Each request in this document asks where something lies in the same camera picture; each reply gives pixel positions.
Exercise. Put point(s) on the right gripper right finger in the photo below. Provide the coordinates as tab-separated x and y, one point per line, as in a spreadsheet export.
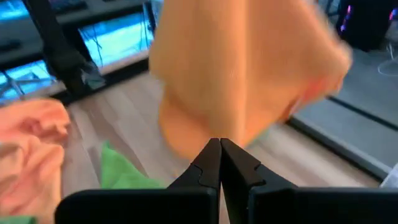
311	208

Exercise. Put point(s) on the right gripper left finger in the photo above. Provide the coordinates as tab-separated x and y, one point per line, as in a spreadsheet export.
155	208

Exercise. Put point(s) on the green microfiber towel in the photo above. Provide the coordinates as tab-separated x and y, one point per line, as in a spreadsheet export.
121	172
15	220

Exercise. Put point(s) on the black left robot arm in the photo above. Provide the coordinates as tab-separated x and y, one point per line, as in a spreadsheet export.
56	46

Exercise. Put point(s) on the large orange microfiber towel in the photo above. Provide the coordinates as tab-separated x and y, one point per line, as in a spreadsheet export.
28	149

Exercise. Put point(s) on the black computer tower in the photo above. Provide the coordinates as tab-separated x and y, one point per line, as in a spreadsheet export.
363	25

